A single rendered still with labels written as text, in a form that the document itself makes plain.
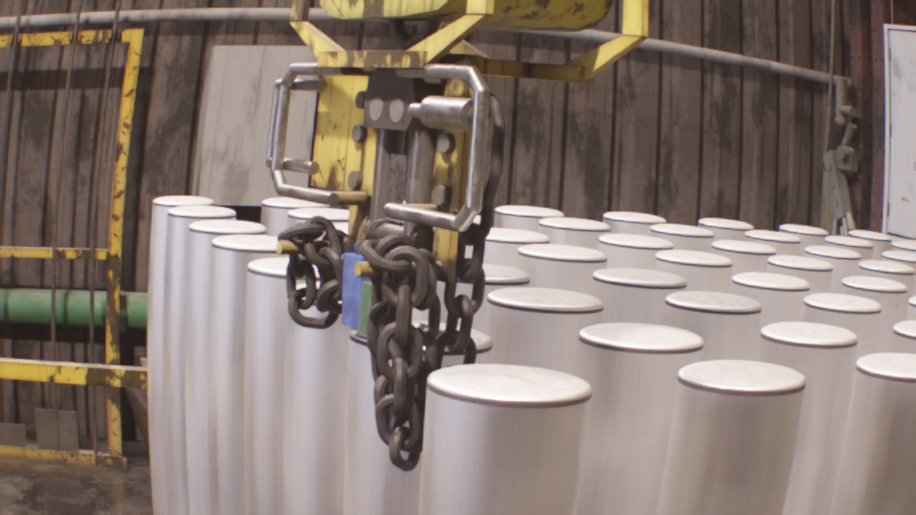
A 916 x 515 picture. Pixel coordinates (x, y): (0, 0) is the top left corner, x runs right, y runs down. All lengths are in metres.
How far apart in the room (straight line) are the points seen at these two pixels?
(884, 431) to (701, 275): 1.21
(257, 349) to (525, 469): 0.91
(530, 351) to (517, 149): 4.84
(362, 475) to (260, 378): 0.58
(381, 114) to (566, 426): 0.42
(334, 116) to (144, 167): 4.66
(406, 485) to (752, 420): 0.43
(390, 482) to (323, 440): 0.31
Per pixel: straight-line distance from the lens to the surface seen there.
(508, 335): 2.16
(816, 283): 3.09
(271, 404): 2.34
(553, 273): 2.80
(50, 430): 6.11
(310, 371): 2.06
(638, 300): 2.50
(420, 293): 1.60
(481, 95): 1.51
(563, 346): 2.15
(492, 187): 1.64
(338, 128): 1.86
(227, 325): 2.64
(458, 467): 1.51
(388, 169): 1.73
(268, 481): 2.37
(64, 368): 3.92
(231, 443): 2.68
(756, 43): 7.57
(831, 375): 2.02
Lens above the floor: 1.63
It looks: 7 degrees down
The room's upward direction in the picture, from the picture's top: 4 degrees clockwise
